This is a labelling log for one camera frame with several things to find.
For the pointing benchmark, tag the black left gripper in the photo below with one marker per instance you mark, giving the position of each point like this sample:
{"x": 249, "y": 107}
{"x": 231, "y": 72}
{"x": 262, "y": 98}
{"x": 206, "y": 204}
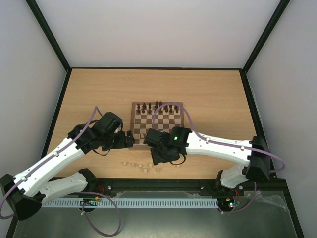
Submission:
{"x": 122, "y": 143}

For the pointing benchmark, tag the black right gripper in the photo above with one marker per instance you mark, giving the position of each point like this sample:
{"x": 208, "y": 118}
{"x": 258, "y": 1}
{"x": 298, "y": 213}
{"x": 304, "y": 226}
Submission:
{"x": 153, "y": 158}

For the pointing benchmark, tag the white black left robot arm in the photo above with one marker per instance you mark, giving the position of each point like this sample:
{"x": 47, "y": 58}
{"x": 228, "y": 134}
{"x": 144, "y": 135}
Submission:
{"x": 27, "y": 191}

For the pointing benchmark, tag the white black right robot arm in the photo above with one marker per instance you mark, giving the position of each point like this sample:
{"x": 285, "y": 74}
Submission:
{"x": 251, "y": 157}

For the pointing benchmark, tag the wooden chess board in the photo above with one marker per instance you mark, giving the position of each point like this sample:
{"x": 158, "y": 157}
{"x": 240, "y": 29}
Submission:
{"x": 166, "y": 119}

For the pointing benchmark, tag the left controller circuit board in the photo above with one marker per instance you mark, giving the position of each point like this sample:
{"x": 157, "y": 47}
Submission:
{"x": 90, "y": 201}

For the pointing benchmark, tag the controller circuit board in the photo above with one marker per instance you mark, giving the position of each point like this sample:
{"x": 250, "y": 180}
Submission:
{"x": 90, "y": 201}
{"x": 232, "y": 202}

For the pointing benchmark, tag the right controller circuit board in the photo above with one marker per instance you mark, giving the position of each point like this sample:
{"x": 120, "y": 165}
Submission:
{"x": 232, "y": 202}

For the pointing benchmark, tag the white slotted cable duct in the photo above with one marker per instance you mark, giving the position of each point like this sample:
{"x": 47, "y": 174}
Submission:
{"x": 139, "y": 203}

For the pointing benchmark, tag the black front mounting rail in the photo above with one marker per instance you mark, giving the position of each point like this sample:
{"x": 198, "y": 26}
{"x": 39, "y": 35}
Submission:
{"x": 204, "y": 187}

